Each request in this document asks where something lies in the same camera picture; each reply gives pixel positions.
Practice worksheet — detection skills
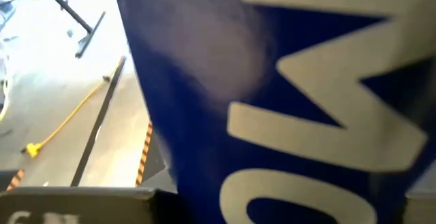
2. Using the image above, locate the orange black hazard tape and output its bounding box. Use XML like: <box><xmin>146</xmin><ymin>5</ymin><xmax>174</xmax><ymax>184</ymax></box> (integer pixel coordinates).
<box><xmin>135</xmin><ymin>121</ymin><xmax>153</xmax><ymax>187</ymax></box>
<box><xmin>5</xmin><ymin>168</ymin><xmax>25</xmax><ymax>191</ymax></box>

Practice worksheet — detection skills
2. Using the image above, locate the yellow power cable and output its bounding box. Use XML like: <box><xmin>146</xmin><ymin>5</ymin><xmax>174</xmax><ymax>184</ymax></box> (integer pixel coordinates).
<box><xmin>20</xmin><ymin>65</ymin><xmax>119</xmax><ymax>159</ymax></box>

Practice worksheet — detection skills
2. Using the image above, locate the blue box with white letters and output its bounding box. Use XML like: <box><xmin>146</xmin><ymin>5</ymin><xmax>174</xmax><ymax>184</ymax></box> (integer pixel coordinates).
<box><xmin>110</xmin><ymin>0</ymin><xmax>436</xmax><ymax>224</ymax></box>

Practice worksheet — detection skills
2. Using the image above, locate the thin black metal bar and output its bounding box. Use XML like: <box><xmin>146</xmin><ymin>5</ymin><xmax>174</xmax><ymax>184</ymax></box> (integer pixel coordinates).
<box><xmin>70</xmin><ymin>56</ymin><xmax>127</xmax><ymax>187</ymax></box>

